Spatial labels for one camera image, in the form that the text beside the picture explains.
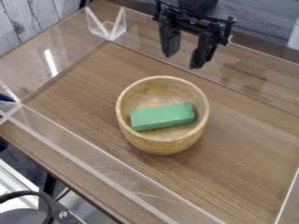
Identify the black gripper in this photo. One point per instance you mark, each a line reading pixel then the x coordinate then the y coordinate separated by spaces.
pixel 198 12

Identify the brown wooden bowl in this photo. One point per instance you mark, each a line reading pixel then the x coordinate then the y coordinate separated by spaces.
pixel 152 92

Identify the green rectangular block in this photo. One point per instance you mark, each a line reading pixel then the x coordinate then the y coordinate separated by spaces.
pixel 162 117

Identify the clear acrylic tray walls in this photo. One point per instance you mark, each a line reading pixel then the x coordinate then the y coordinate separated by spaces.
pixel 235 178

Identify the black metal table leg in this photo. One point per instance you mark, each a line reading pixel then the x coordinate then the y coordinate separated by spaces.
pixel 49 184

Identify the clear acrylic corner bracket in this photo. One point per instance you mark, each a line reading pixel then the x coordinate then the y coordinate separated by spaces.
pixel 107 30

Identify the black metal bracket with bolt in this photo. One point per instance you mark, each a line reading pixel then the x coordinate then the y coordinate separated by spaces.
pixel 60 213

